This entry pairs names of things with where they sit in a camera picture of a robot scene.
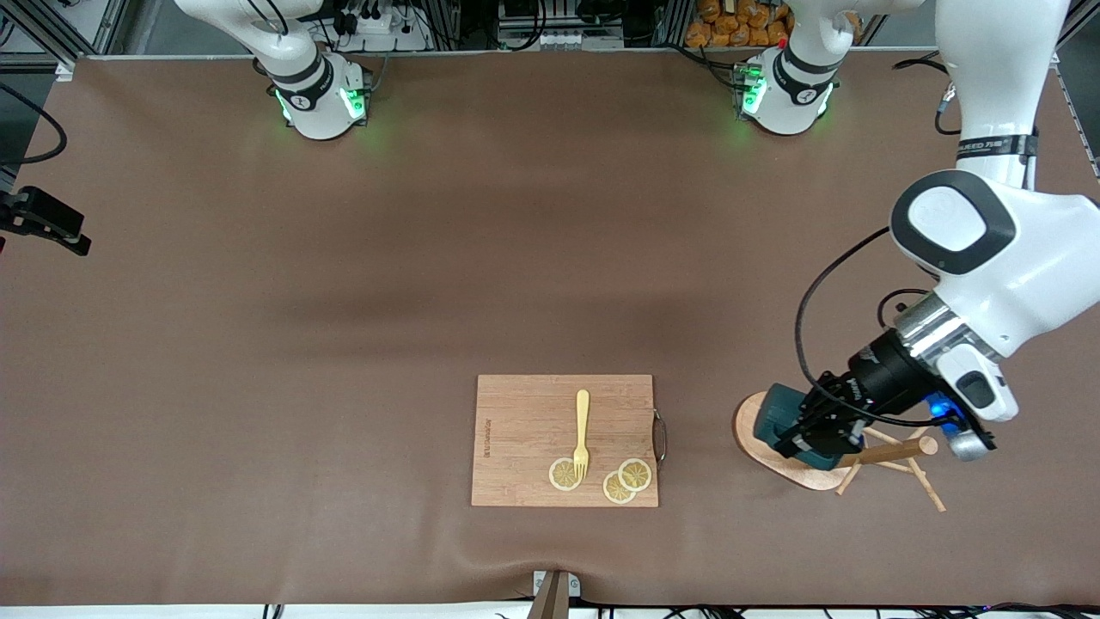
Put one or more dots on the yellow plastic fork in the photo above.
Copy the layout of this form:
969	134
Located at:
583	421

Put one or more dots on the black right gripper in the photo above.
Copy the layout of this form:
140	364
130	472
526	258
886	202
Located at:
55	212

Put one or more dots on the brown table mat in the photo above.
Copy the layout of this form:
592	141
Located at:
258	387

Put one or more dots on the orange snack packet pile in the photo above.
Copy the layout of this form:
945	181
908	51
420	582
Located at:
730	21

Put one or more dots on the white power strip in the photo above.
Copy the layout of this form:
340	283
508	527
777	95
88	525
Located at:
378	34

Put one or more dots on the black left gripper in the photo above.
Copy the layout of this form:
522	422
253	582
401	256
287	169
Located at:
883	375

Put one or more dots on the wooden mug tree rack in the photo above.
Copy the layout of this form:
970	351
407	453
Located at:
902	450

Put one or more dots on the wooden cutting board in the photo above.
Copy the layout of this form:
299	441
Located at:
516	430

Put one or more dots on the lemon slice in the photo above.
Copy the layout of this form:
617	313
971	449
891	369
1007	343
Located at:
560	477
614	492
638	474

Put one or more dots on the dark green mug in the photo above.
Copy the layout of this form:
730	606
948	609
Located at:
778	421

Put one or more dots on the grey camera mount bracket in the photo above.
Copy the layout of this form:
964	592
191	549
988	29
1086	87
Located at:
554	597

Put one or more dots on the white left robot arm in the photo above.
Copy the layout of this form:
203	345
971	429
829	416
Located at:
988	258

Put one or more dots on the aluminium frame post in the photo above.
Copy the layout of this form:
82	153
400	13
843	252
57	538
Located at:
51	34

